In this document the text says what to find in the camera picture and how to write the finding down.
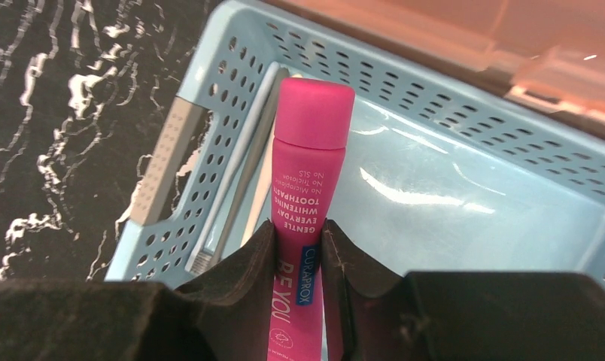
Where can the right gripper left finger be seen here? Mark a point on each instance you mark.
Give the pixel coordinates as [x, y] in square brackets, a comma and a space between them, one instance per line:
[222, 314]

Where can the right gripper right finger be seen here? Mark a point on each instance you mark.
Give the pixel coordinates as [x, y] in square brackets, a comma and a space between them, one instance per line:
[373, 313]

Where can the light blue plastic basket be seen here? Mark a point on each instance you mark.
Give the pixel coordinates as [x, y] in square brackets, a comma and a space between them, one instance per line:
[437, 175]

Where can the salmon plastic toolbox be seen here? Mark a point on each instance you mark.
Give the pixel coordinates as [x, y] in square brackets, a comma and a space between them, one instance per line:
[548, 56]

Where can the white toothbrush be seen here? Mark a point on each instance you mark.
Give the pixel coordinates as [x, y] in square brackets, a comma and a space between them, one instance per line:
[262, 194]

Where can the pink toothpaste tube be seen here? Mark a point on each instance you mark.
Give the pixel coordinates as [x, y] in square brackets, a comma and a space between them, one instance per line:
[312, 124]

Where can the grey toothbrush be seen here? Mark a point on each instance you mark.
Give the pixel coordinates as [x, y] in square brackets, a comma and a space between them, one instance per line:
[242, 164]

